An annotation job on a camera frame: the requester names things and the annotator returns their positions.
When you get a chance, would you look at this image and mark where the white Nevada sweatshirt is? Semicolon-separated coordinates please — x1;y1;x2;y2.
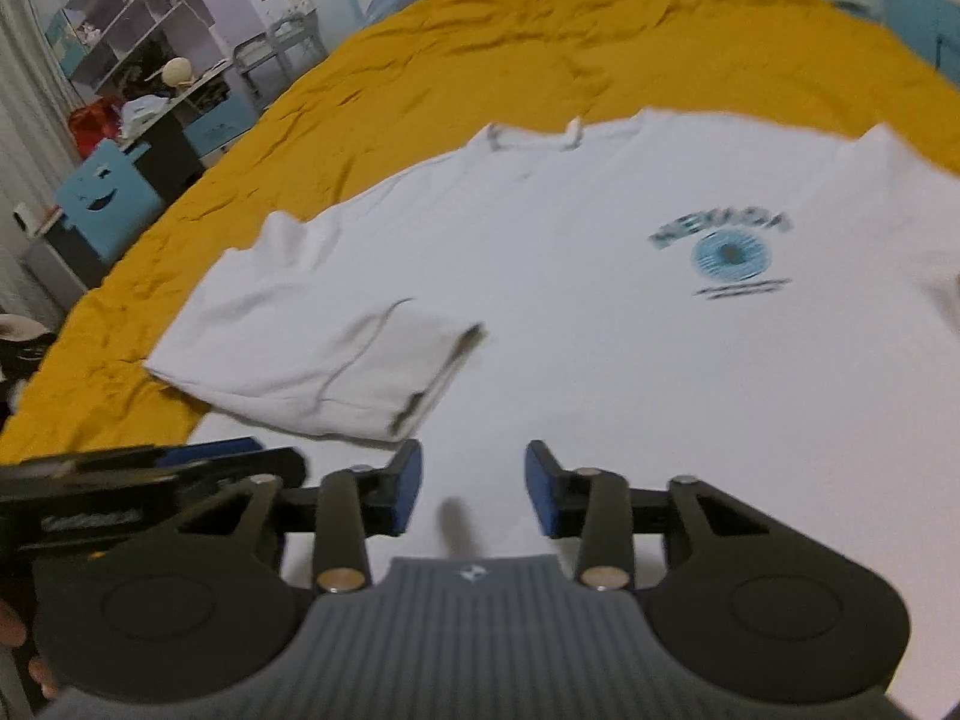
145;109;958;718

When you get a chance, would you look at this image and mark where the left hand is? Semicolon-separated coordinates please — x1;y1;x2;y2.
0;600;60;700

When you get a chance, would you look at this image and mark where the blue smiley face chair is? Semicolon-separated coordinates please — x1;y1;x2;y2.
55;140;164;265

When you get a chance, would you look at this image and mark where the study desk with drawers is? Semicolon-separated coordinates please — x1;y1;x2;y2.
25;60;256;310

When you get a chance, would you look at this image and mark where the white plastic bag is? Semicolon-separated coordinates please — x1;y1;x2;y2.
121;94;167;140

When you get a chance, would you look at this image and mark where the red bag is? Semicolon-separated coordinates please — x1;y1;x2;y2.
67;96;122;160

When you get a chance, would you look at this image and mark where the cream round ball lamp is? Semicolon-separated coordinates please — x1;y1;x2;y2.
160;57;195;89

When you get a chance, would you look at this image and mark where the grey metal rolling cart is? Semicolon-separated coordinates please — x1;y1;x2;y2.
231;10;329;110

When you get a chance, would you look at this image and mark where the white blue bookshelf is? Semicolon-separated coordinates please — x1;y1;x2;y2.
46;0;228;101

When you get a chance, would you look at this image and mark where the mustard yellow quilt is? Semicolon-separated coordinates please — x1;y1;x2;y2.
2;0;958;465

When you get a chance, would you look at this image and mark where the blue white wardrobe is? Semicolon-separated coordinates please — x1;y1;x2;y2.
877;0;960;91

